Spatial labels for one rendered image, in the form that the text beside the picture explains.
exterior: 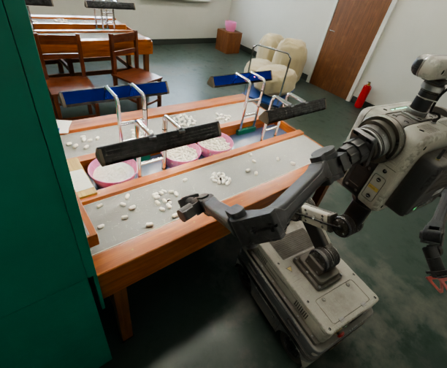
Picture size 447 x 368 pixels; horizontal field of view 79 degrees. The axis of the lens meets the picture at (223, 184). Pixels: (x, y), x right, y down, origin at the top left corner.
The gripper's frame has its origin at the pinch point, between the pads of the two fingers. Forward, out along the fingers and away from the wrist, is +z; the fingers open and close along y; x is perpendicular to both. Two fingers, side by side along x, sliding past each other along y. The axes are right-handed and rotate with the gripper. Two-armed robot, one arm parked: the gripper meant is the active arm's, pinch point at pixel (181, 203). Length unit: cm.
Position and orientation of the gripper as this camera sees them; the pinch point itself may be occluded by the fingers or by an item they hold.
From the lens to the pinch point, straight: 129.8
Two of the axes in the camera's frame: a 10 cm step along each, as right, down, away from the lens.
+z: -5.6, 0.3, 8.2
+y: -7.8, 2.9, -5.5
